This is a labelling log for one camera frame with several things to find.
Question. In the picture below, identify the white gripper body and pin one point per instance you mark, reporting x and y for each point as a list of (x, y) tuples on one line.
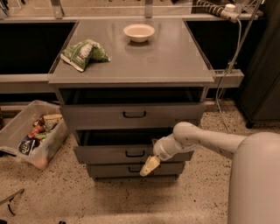
[(160, 150)]

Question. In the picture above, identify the grey drawer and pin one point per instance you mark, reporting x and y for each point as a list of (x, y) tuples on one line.
[(106, 108), (116, 146), (108, 171)]

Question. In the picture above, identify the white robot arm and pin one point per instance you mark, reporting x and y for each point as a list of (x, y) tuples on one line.
[(254, 186)]

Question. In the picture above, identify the grey top drawer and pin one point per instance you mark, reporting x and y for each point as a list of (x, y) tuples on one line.
[(106, 108)]

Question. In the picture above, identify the grey bottom drawer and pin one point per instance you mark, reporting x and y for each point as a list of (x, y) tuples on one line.
[(108, 171)]

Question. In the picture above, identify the grey drawer cabinet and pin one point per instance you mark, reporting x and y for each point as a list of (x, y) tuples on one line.
[(169, 59)]

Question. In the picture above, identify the tan snack packet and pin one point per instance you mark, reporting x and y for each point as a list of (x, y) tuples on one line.
[(50, 121)]

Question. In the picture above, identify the dark grey cabinet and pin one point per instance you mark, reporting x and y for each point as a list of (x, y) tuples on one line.
[(258, 97)]

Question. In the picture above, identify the white bowl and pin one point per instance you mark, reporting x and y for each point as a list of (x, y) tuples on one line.
[(138, 33)]

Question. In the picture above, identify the green chip bag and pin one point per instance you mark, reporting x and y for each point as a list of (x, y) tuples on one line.
[(80, 54)]

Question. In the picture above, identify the clear plastic bin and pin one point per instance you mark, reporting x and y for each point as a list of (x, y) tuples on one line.
[(47, 143)]

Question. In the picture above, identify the red snack packet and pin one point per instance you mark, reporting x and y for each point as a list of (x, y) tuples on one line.
[(38, 129)]

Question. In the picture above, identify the blue snack packet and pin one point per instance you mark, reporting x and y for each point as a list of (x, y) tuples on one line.
[(26, 146)]

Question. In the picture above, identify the white power strip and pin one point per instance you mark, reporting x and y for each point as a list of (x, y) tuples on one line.
[(226, 12)]

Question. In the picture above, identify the metal bar with black loop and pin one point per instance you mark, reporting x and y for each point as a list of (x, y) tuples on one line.
[(10, 198)]

